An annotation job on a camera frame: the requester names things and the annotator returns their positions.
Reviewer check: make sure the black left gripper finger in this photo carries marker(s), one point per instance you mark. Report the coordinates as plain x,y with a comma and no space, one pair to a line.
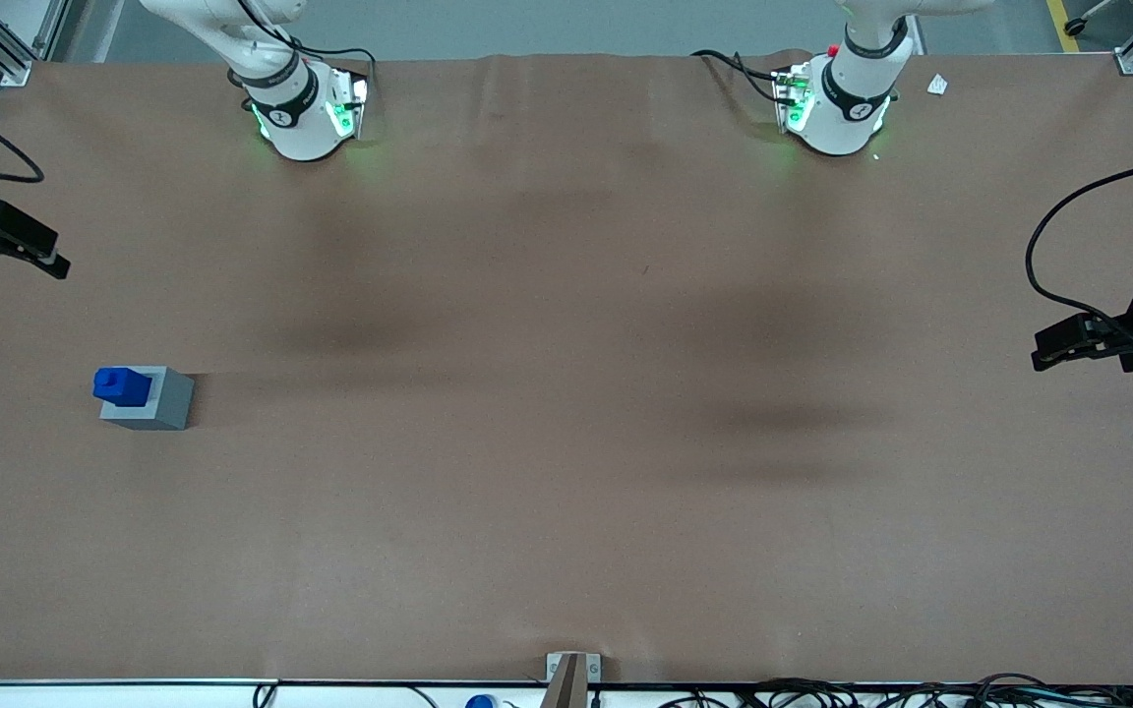
1088,356
1078,329

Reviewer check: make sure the blue plastic part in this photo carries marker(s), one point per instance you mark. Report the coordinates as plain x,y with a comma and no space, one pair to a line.
122,388

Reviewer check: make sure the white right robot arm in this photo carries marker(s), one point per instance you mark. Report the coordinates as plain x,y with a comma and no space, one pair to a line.
301,128

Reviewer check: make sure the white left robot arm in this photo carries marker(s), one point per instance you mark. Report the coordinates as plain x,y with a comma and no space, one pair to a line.
847,108

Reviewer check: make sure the gray square base block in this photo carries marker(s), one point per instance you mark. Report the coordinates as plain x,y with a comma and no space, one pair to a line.
168,398

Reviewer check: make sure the white paper scrap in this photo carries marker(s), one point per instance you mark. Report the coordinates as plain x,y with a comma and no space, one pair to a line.
937,85

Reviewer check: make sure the black caster wheel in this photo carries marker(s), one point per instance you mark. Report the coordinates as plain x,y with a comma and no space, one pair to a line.
1075,27

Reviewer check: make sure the white table edge strip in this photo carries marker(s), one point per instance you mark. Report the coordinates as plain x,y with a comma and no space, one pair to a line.
85,696

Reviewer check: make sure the brown table cover sheet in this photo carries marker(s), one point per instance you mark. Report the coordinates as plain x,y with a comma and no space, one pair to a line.
566,393

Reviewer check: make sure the small blue round object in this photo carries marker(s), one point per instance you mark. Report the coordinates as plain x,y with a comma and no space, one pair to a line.
480,702

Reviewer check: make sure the grey metal bracket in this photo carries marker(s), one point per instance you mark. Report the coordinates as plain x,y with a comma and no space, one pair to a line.
571,683

